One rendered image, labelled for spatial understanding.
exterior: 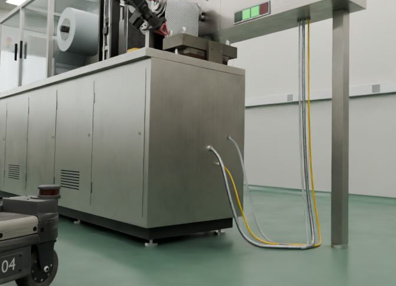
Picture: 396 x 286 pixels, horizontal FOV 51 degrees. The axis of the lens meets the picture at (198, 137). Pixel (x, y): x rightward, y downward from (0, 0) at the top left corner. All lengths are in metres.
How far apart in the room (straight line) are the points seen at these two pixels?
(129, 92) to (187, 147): 0.38
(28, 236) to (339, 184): 1.39
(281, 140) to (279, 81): 0.71
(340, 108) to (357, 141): 2.40
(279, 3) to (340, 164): 0.84
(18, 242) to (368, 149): 3.67
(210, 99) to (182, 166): 0.38
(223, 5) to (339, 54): 0.75
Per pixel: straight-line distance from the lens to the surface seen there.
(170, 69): 1.94
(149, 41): 2.32
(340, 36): 2.14
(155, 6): 2.37
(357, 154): 4.46
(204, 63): 2.09
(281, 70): 5.07
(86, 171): 2.33
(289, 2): 2.16
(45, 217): 1.32
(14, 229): 1.26
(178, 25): 2.37
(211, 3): 2.56
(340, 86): 2.09
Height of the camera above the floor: 0.43
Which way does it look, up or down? 2 degrees up
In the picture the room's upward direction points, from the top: 1 degrees clockwise
